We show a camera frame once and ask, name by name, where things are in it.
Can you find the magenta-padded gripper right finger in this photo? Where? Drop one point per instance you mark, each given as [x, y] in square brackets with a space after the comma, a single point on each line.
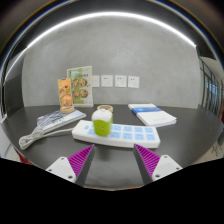
[165, 166]

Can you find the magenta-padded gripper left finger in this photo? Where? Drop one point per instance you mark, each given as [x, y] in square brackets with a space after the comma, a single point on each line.
[63, 168]

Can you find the green and white charger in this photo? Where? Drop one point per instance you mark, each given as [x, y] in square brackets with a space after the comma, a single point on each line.
[101, 126]

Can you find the white and blue booklet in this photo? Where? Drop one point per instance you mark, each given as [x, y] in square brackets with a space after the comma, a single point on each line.
[156, 118]

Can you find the beige tape roll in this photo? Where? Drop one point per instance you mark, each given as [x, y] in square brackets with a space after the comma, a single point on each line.
[105, 106]

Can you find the orange card on wooden stand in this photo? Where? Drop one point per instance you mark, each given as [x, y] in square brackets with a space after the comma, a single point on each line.
[64, 93]

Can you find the green menu sign stand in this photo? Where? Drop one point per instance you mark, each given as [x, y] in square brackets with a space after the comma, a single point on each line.
[80, 83]

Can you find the black-framed glass partition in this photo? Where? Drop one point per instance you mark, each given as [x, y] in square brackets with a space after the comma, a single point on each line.
[211, 90]

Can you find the curved ceiling light strip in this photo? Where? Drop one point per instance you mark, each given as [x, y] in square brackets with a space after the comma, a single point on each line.
[110, 14]

